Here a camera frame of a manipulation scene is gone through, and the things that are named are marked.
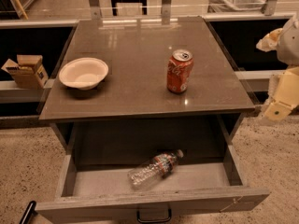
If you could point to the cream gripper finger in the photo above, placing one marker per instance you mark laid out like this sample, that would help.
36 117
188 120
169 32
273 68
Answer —
283 95
269 42

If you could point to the clear plastic water bottle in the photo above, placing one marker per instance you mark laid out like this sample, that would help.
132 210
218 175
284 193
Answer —
155 169

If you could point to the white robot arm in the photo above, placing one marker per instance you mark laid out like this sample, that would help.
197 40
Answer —
287 49

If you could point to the grey counter cabinet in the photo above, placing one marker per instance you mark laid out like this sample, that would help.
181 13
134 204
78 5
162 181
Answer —
137 54

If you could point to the open grey wooden drawer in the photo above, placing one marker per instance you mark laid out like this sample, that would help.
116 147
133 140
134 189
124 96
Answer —
94 184

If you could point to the red soda can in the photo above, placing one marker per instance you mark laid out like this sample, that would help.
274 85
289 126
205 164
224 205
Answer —
178 70

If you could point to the white paper bowl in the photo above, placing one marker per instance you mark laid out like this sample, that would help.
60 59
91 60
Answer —
84 73

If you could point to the open cardboard box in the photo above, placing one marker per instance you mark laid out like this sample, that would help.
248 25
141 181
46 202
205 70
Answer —
28 71

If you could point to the wooden broom stick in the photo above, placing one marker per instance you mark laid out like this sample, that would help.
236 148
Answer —
21 9

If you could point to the black lower drawer handle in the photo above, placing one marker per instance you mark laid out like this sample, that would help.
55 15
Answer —
29 212

